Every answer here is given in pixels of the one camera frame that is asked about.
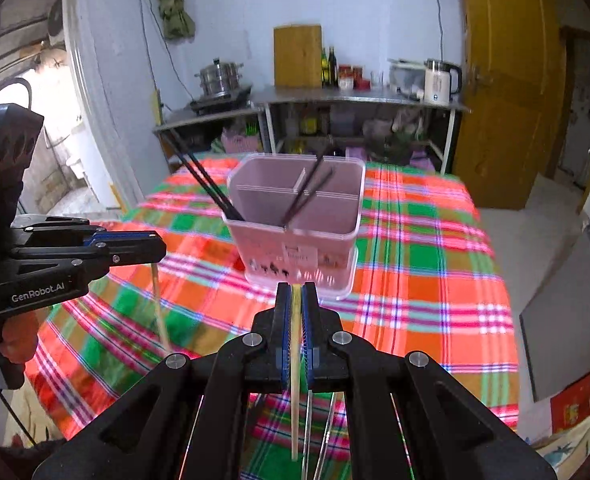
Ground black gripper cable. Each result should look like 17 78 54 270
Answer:
0 389 42 447

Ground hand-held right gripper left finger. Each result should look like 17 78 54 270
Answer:
30 282 296 480

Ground white electric kettle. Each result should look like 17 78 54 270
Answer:
423 59 463 106

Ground silver refrigerator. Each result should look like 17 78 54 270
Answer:
519 125 590 402

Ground beige wooden chopstick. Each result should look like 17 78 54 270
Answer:
290 285 304 462
151 262 174 357

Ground plaid tablecloth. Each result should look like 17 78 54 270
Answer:
22 152 521 480

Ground stone stove counter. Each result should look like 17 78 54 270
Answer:
152 104 267 171

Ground person's left hand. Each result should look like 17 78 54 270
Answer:
0 320 39 364

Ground red lidded jars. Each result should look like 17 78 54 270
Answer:
338 64 364 91

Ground yellow wooden door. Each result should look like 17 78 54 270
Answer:
458 0 567 211

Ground black induction cooker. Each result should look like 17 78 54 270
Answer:
189 87 253 114

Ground steel kitchen counter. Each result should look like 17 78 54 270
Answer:
251 85 472 176

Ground black chopstick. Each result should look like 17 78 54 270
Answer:
287 169 336 231
280 154 329 229
167 127 241 222
175 132 247 222

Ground steel steamer pot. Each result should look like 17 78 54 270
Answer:
195 59 245 97

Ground pink storage basket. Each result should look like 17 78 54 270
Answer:
222 130 262 154

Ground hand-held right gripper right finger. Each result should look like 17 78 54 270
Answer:
301 281 558 480

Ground wooden cutting board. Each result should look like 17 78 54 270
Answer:
273 24 323 88

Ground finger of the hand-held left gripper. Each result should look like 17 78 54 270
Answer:
14 238 168 282
11 215 163 250

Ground white plastic container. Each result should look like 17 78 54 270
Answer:
387 58 426 94

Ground wall power cable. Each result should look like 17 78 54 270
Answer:
429 0 447 62

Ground red cardboard box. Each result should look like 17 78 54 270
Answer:
550 374 590 434

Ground green tied curtain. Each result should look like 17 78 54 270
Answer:
142 0 197 41

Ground pink plastic utensil basket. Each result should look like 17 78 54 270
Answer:
226 154 367 302

